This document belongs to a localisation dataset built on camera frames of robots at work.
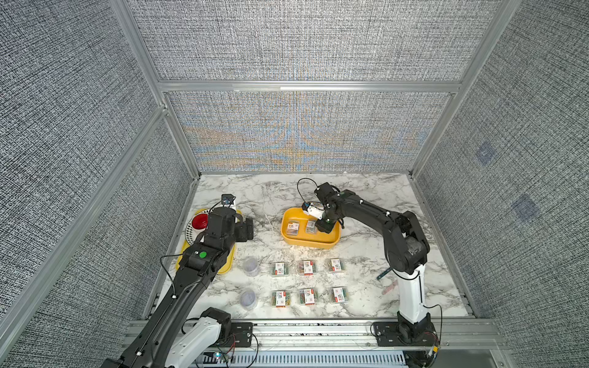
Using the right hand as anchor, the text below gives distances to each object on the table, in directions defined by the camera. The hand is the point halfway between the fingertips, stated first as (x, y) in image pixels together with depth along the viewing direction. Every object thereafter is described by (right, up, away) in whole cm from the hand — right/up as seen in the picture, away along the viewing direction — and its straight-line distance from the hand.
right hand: (323, 216), depth 96 cm
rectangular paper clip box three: (-7, -26, -17) cm, 32 cm away
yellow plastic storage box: (-2, -9, -6) cm, 11 cm away
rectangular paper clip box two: (-17, -27, -17) cm, 36 cm away
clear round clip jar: (-28, -27, -18) cm, 43 cm away
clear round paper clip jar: (-28, -17, -11) cm, 35 cm away
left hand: (-29, +2, -21) cm, 36 cm away
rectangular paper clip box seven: (+3, -26, -17) cm, 31 cm away
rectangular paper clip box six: (-5, -5, 0) cm, 7 cm away
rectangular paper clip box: (-17, -19, -11) cm, 28 cm away
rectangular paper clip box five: (-7, -18, -11) cm, 22 cm away
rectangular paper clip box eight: (+3, -17, -10) cm, 21 cm away
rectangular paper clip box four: (-13, -5, +1) cm, 14 cm away
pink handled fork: (+21, -25, -15) cm, 36 cm away
